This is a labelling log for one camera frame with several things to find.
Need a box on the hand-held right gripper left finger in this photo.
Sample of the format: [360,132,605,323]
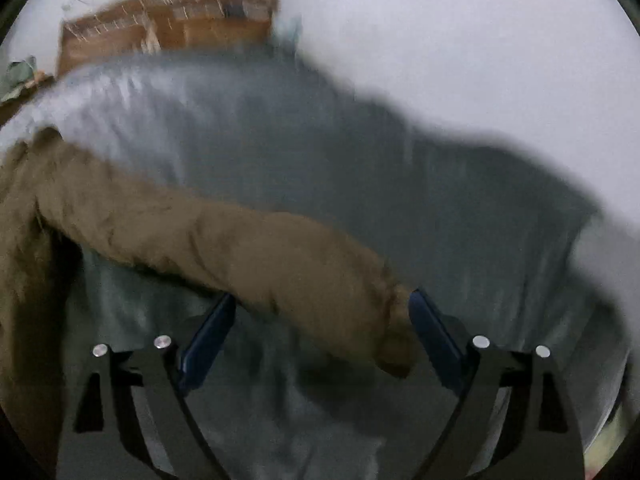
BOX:
[56,292,237,480]

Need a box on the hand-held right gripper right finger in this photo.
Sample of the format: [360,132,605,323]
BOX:
[407,289,587,480]

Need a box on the brown padded jacket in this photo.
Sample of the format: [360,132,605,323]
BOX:
[0,126,422,463]

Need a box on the green folded cloth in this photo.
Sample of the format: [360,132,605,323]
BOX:
[0,55,42,104]

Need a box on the wooden nightstand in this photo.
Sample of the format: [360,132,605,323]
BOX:
[0,74,57,128]

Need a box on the brown wooden headboard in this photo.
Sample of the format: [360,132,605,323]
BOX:
[55,0,280,77]

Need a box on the grey fuzzy blanket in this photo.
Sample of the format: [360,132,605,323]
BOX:
[0,45,632,480]

